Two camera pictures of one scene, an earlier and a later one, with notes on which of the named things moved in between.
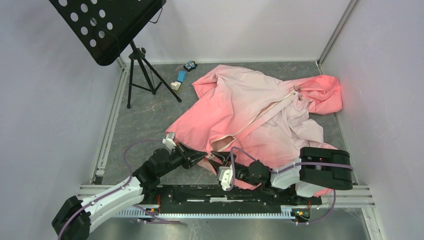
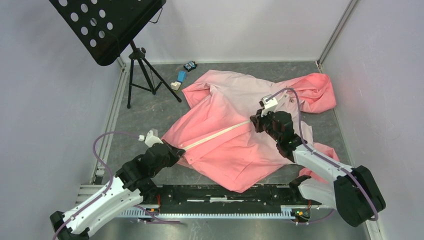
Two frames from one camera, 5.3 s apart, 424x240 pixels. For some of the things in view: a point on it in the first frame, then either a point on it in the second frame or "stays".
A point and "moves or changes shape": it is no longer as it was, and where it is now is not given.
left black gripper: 190,156 -> 175,153
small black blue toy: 190,66 stays
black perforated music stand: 105,28 stays
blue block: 182,76 stays
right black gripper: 224,156 -> 258,120
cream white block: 175,85 stays
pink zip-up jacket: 263,124 moves or changes shape
